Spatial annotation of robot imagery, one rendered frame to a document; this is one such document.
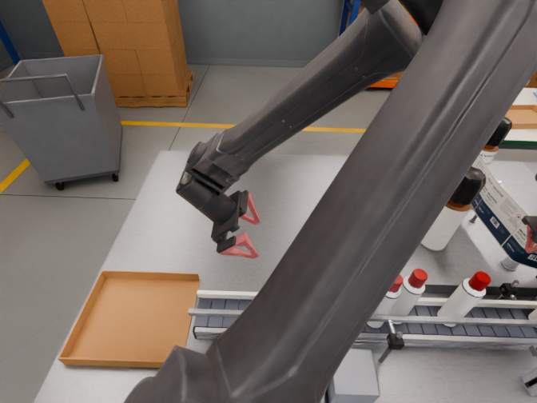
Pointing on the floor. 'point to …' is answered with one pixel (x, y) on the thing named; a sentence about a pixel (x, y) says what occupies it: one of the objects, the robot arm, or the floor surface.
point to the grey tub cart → (63, 117)
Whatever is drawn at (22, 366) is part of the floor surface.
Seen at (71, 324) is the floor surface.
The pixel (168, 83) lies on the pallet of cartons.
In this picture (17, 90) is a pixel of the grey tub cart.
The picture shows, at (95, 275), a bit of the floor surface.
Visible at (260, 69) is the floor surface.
